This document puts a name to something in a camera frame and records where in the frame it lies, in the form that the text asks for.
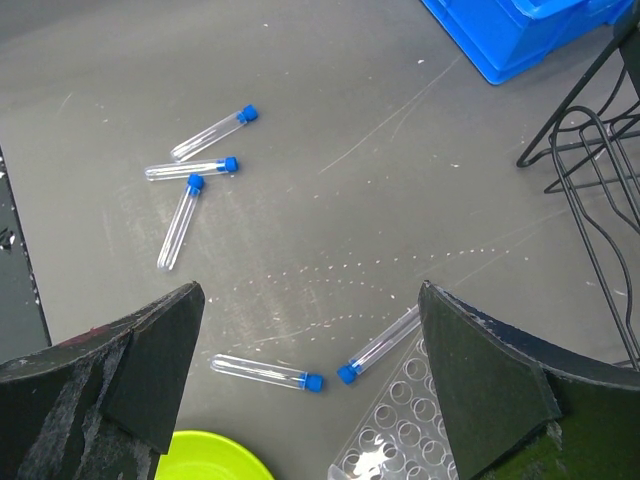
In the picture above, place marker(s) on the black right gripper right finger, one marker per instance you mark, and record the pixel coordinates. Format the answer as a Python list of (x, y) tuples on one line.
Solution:
[(516, 406)]

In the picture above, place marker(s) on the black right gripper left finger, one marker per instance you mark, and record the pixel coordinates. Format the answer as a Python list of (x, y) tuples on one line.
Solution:
[(103, 404)]

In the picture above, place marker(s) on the blue-capped test tube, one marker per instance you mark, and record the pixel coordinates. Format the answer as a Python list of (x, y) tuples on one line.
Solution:
[(206, 138), (268, 373), (182, 170), (379, 346), (180, 222)]

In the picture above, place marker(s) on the lime green plate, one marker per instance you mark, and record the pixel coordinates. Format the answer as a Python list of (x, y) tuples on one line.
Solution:
[(195, 454)]

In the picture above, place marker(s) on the clear test tube rack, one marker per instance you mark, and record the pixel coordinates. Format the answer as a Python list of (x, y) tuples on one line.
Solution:
[(403, 435)]

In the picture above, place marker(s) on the blue plastic bin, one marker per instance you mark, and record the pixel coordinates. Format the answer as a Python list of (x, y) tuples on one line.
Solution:
[(503, 38)]

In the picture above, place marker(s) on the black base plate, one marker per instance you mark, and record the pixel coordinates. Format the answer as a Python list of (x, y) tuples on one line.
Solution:
[(23, 325)]

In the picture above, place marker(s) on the black wire basket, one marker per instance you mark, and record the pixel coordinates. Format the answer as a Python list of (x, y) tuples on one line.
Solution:
[(587, 151)]

